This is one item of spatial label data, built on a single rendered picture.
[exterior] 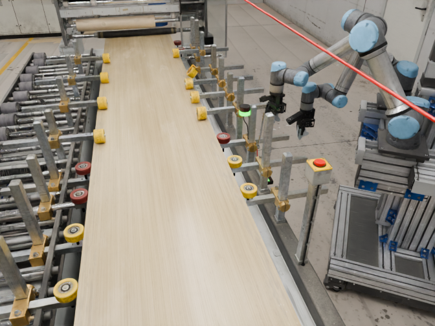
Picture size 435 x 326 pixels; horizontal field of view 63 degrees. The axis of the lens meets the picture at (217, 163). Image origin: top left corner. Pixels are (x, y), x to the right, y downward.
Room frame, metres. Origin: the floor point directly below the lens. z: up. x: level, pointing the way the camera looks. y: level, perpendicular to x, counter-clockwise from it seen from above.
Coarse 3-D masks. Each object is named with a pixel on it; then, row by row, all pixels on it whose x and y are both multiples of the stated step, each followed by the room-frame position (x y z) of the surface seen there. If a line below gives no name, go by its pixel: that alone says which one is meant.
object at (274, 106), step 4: (272, 96) 1.77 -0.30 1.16; (276, 96) 1.74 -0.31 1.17; (280, 96) 1.73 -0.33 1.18; (284, 96) 1.74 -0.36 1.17; (272, 100) 1.77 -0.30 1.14; (276, 100) 1.74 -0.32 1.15; (280, 100) 1.74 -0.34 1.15; (268, 104) 1.77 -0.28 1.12; (272, 104) 1.74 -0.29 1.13; (276, 104) 1.74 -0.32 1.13; (280, 104) 1.73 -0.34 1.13; (284, 104) 1.74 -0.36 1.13; (268, 108) 1.77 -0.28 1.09; (272, 108) 1.76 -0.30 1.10; (276, 108) 1.71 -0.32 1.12; (280, 108) 1.75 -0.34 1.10; (272, 112) 1.75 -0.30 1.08; (276, 112) 1.72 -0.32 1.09; (280, 112) 1.74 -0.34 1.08; (284, 112) 1.75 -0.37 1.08
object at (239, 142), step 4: (276, 136) 1.86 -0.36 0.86; (280, 136) 1.86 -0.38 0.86; (284, 136) 1.86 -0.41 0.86; (288, 136) 1.87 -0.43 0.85; (232, 140) 1.81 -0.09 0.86; (236, 140) 1.81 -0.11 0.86; (240, 140) 1.81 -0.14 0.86; (244, 140) 1.81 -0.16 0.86; (256, 140) 1.82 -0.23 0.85; (260, 140) 1.83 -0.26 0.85; (272, 140) 1.85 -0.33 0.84; (276, 140) 1.85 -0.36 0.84; (280, 140) 1.86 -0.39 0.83; (220, 144) 1.77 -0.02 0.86; (224, 144) 1.78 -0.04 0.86; (228, 144) 1.78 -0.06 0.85; (232, 144) 1.79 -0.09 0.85; (236, 144) 1.80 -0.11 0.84; (240, 144) 1.80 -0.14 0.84; (244, 144) 1.81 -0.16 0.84
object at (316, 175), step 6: (306, 162) 1.07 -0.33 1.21; (312, 162) 1.06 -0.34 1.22; (306, 168) 1.06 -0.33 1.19; (312, 168) 1.02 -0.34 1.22; (318, 168) 1.02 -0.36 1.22; (324, 168) 1.02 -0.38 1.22; (330, 168) 1.02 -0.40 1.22; (306, 174) 1.06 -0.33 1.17; (312, 174) 1.02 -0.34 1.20; (318, 174) 1.01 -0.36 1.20; (324, 174) 1.02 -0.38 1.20; (330, 174) 1.02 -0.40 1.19; (312, 180) 1.01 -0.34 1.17; (318, 180) 1.01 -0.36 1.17; (324, 180) 1.02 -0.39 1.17
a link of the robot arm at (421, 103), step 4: (408, 96) 1.53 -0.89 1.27; (412, 96) 1.53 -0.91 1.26; (408, 100) 1.47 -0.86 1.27; (412, 100) 1.47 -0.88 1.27; (416, 100) 1.48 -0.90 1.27; (420, 100) 1.48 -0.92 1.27; (424, 100) 1.48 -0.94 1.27; (416, 104) 1.44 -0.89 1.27; (420, 104) 1.44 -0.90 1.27; (424, 104) 1.45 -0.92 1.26; (428, 104) 1.45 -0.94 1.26; (420, 108) 1.44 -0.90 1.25; (424, 108) 1.44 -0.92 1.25; (428, 108) 1.45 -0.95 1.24; (424, 116) 1.42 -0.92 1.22; (424, 120) 1.46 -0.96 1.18; (420, 128) 1.45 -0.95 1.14
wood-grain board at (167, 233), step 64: (128, 64) 3.05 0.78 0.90; (128, 128) 1.90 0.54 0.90; (192, 128) 1.89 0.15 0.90; (128, 192) 1.28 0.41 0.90; (192, 192) 1.28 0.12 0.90; (128, 256) 0.90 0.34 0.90; (192, 256) 0.90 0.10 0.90; (256, 256) 0.90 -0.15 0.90; (128, 320) 0.64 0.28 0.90; (192, 320) 0.64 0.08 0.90; (256, 320) 0.64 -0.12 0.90
